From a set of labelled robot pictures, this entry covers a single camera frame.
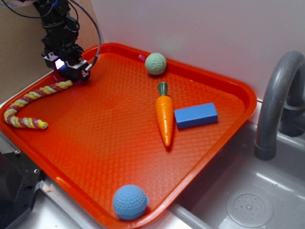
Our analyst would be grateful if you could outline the grey braided cable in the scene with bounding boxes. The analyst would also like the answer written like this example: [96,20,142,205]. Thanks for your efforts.
[69,0,102,72]

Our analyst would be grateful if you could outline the multicoloured twisted rope toy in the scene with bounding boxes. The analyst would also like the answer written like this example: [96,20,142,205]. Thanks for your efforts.
[3,80,73,130]

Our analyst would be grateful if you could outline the blue rectangular block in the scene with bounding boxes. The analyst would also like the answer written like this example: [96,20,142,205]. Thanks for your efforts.
[174,103,218,129]

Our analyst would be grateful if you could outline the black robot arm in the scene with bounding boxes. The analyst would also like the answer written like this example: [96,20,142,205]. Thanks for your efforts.
[33,0,91,82]

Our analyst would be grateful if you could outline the orange toy carrot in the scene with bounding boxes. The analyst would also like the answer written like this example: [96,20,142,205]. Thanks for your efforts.
[155,82,174,147]

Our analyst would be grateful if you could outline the grey toy sink basin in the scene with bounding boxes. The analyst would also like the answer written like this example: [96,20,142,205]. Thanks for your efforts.
[166,119,305,229]

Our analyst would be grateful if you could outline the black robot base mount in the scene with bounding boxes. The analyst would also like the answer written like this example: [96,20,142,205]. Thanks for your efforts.
[0,152,42,229]

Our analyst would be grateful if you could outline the orange plastic tray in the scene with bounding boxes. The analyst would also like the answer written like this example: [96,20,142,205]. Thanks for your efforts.
[0,43,256,229]

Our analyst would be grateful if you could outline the green dimpled ball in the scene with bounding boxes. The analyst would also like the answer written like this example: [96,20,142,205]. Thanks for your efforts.
[144,53,167,75]

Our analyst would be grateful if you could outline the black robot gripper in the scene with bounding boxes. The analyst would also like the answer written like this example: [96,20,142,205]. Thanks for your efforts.
[42,16,91,81]

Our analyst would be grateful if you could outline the wooden back panel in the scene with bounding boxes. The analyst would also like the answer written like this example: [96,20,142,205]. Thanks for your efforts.
[71,0,99,51]

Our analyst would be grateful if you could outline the grey curved faucet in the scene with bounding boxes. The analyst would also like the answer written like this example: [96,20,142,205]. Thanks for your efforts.
[254,51,305,160]

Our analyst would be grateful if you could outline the blue dimpled ball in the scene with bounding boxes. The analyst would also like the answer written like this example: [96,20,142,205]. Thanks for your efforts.
[112,185,149,220]

